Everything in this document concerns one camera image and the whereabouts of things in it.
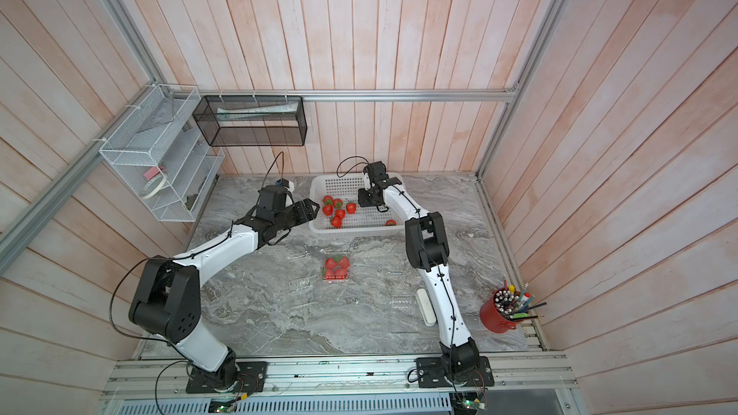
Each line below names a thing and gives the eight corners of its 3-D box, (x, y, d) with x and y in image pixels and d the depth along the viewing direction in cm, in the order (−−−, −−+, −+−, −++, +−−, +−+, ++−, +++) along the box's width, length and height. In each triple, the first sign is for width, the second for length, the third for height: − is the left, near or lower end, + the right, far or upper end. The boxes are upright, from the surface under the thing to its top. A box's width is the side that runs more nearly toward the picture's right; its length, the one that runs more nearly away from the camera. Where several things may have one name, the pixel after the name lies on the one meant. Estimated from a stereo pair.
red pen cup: (488, 342, 81) (514, 324, 67) (470, 314, 86) (491, 292, 72) (511, 330, 83) (541, 310, 69) (492, 304, 88) (516, 280, 74)
